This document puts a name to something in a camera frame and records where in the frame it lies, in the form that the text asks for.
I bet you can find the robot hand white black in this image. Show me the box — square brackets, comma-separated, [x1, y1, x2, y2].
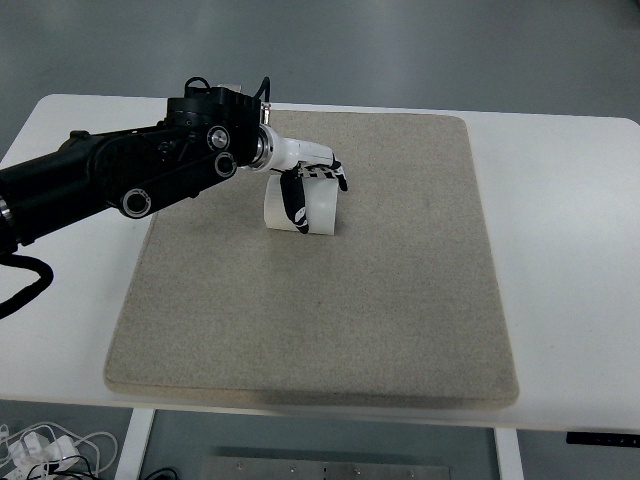
[267, 129, 349, 236]

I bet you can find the white table leg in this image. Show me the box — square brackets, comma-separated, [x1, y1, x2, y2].
[115, 408, 156, 480]
[492, 427, 526, 480]

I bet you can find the grey-brown felt mat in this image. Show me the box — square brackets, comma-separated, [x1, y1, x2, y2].
[103, 106, 520, 411]

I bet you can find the black table control panel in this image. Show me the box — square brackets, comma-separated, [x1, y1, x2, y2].
[565, 430, 640, 446]

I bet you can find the white power strip with cables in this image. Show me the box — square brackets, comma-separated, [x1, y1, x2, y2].
[0, 422, 120, 480]

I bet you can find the grey metal plate with screws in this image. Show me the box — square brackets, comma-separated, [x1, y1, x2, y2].
[201, 455, 452, 480]

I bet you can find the white cup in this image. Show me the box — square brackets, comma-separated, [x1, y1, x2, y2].
[262, 172, 341, 236]

